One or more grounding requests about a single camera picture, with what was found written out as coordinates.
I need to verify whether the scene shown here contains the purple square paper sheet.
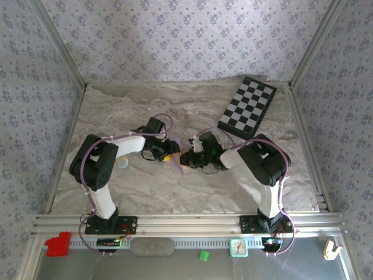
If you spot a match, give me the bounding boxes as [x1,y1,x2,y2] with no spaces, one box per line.
[168,138,185,176]

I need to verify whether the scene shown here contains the teal square clock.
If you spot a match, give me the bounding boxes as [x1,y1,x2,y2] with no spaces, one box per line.
[230,238,249,258]

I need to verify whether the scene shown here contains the black and grey chessboard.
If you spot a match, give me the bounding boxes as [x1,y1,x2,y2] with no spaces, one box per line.
[217,76,278,140]

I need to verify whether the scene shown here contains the grey oval pad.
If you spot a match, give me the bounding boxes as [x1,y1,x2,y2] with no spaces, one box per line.
[130,237,175,257]

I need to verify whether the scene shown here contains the red toy block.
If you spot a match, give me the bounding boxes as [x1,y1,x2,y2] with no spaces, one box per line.
[44,231,72,257]

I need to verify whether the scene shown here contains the wooden hook piece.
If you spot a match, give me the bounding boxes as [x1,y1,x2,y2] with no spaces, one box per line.
[323,239,343,261]

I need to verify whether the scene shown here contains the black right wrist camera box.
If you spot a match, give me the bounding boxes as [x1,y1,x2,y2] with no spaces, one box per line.
[189,131,223,155]

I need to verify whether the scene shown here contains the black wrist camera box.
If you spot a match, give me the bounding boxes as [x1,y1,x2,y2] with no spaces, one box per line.
[189,131,223,155]
[131,117,166,137]

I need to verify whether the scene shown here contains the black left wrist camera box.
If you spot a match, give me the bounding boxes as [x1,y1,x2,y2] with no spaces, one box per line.
[131,117,166,137]

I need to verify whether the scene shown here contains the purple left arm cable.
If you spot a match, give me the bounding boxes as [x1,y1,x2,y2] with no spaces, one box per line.
[78,113,175,257]

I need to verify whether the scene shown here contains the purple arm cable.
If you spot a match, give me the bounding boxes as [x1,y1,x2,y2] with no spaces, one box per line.
[78,113,175,257]
[193,127,297,257]

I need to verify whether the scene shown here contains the aluminium mounting rail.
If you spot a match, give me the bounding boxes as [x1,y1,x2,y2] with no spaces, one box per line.
[31,212,346,234]

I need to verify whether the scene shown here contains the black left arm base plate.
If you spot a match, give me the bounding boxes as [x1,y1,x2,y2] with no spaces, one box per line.
[84,215,138,235]

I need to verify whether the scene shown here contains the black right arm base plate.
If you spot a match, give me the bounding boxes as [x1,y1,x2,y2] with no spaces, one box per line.
[238,215,294,234]

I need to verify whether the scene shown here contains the grey slotted cable duct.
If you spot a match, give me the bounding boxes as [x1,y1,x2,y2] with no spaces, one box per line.
[69,237,263,249]

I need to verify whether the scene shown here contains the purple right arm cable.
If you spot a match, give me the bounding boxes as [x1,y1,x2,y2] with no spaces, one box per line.
[193,127,297,257]

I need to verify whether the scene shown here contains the aluminium side rail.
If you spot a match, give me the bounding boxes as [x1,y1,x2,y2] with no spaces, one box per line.
[46,86,88,214]
[287,86,330,212]

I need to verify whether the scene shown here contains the aluminium frame post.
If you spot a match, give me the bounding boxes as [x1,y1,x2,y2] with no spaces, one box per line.
[30,0,88,88]
[288,0,347,88]

